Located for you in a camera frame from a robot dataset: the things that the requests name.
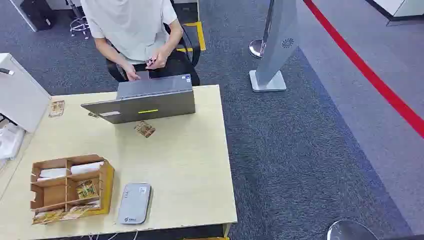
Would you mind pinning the white cabinet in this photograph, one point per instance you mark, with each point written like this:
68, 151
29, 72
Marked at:
20, 92

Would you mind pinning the person's right hand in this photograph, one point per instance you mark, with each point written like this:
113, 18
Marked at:
132, 73

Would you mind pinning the wooden card box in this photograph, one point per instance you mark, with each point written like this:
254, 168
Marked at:
66, 192

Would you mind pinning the grey laptop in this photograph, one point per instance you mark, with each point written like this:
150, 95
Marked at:
149, 102

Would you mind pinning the chrome stool base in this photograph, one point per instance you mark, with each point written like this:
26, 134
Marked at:
79, 23

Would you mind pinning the grey kiosk stand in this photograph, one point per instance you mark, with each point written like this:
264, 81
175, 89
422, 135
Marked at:
276, 43

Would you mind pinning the red barrier belt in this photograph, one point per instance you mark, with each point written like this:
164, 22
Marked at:
364, 69

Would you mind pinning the black office chair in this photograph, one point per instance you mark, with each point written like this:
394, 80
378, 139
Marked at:
179, 63

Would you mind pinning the grey card reader device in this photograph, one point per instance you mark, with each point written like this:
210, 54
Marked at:
134, 203

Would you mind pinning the patterned card stack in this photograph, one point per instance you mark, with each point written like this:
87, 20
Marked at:
63, 214

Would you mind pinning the person's hand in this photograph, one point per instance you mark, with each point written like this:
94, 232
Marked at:
132, 73
159, 60

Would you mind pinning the white card stack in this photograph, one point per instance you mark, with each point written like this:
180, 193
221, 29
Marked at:
53, 173
86, 167

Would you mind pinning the white plastic bag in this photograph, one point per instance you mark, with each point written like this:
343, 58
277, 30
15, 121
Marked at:
10, 140

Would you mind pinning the chrome stanchion base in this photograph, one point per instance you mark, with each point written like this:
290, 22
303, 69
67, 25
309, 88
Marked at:
349, 231

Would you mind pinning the black box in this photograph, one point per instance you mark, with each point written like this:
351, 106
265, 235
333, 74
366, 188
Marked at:
37, 13

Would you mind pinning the person's left hand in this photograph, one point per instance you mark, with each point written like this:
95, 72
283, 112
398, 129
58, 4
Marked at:
159, 60

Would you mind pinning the white counter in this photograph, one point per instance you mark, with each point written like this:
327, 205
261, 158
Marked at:
396, 8

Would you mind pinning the pale wooden desk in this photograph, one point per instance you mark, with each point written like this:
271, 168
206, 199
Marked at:
132, 159

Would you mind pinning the person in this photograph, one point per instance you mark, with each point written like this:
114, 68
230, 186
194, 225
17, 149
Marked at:
132, 26

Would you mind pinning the green patterned card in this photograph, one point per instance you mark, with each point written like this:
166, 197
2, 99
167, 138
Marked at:
86, 189

